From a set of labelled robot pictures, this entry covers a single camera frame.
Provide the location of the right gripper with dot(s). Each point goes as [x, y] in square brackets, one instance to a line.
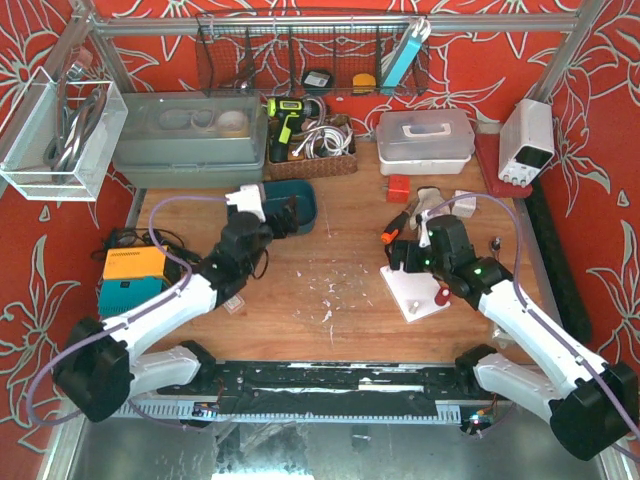
[400, 255]

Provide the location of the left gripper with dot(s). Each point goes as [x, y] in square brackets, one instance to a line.
[279, 220]

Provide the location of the red spring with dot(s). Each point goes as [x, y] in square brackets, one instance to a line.
[442, 296]

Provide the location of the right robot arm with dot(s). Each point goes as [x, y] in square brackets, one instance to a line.
[588, 403]

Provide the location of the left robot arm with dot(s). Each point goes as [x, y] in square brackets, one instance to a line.
[106, 363]

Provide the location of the teal plastic tray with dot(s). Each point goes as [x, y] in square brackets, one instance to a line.
[306, 200]

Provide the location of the orange black screwdriver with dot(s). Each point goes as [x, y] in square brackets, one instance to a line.
[397, 224]

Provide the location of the wicker basket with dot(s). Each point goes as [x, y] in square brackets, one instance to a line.
[321, 149]

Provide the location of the white cotton work glove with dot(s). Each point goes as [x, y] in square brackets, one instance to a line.
[427, 198]

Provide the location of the orange cube power socket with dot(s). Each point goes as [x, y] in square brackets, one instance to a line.
[398, 189]

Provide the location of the white cube power socket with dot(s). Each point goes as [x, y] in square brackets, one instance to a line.
[463, 206]

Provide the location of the ratchet wrench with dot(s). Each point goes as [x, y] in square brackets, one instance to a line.
[495, 247]

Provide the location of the white box with warning label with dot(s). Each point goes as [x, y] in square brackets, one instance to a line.
[234, 304]

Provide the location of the white plastic storage box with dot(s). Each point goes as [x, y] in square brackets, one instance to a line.
[424, 142]

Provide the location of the red tray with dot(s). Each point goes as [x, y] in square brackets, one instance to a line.
[487, 153]

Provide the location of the grey plastic storage box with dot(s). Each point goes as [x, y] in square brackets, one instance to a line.
[188, 140]

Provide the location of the black tape measure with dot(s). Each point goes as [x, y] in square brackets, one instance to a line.
[317, 82]

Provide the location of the yellow tape measure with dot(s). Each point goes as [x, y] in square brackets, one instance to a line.
[363, 84]

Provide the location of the white power supply unit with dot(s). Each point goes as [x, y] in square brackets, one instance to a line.
[526, 143]

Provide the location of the orange teal device box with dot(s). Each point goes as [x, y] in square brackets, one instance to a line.
[132, 276]

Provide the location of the blue white book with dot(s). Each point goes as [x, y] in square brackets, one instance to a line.
[395, 64]

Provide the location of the clear acrylic box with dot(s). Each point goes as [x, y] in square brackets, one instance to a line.
[57, 145]

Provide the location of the white peg base plate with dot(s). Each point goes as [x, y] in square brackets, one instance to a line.
[413, 293]

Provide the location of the green yellow cordless drill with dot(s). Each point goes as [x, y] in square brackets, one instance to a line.
[290, 114]

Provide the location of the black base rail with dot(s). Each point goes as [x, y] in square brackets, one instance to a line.
[331, 389]

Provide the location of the black wire basket shelf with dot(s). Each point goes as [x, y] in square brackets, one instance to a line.
[265, 53]

